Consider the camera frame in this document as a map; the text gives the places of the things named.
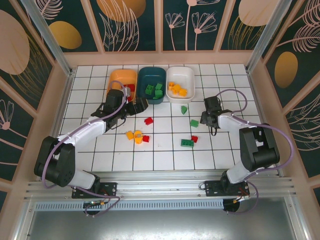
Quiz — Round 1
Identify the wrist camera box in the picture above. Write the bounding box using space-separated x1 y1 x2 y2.
106 89 129 106
203 96 221 112

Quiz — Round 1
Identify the grey slotted cable duct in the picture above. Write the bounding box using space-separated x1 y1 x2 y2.
33 201 226 211

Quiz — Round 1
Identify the aluminium frame beam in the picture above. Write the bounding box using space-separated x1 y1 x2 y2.
23 169 300 202

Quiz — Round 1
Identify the aluminium side rail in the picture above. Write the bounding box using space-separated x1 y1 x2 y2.
246 71 286 177
37 72 76 182

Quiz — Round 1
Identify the black round grommet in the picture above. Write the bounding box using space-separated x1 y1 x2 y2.
83 207 101 217
223 199 241 214

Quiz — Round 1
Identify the small circuit board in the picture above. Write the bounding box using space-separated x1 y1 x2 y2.
84 200 106 208

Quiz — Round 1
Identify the teal plastic container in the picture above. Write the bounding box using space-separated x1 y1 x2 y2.
137 66 168 106

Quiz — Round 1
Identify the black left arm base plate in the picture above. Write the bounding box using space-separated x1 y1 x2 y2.
71 181 118 200

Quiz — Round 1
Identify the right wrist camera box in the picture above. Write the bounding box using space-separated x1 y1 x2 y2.
203 96 221 112

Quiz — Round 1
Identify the yellow round lego piece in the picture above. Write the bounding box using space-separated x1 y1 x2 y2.
133 130 145 145

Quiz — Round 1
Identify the aluminium corner post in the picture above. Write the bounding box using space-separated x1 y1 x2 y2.
245 0 292 74
20 0 77 77

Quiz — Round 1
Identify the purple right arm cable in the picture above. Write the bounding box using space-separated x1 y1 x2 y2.
215 88 295 216

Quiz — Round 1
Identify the white plastic container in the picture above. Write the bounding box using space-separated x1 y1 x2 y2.
165 65 196 104

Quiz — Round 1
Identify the orange plastic container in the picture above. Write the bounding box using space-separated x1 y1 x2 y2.
106 69 139 104

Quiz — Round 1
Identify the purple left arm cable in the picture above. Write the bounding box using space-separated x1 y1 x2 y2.
41 80 126 218

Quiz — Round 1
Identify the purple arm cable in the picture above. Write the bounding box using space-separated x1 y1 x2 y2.
41 80 126 218
215 88 295 216

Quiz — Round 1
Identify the grey metal sheet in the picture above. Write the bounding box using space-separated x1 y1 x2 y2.
24 209 305 240

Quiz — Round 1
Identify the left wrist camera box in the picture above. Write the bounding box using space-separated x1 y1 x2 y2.
106 89 129 106

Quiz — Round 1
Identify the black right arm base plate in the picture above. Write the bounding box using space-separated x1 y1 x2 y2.
203 179 251 199

